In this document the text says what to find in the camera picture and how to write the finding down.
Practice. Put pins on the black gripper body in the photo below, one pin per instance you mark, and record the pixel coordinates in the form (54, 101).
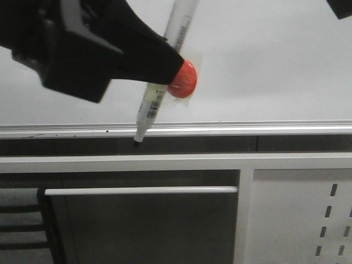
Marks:
(78, 47)

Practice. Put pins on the red taped gripper fingertip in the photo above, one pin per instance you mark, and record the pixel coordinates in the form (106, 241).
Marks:
(184, 83)

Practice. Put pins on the white black-tipped whiteboard marker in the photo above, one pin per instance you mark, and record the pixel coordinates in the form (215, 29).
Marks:
(178, 25)

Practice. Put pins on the aluminium whiteboard marker tray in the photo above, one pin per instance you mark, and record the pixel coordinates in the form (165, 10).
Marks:
(178, 129)

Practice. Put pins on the white whiteboard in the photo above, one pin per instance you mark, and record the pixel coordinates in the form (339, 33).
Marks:
(258, 61)

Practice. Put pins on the dark grey cabinet panel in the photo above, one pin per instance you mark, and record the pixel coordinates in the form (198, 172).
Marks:
(171, 224)

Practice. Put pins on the white perforated metal panel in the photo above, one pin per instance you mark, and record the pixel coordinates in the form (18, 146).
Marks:
(300, 216)

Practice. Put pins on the black object top right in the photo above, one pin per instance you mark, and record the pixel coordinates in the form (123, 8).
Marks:
(341, 8)

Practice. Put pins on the black slatted chair back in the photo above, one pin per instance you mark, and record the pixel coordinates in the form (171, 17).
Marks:
(23, 235)

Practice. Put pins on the white metal frame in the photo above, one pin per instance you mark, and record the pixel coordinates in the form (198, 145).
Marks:
(245, 163)

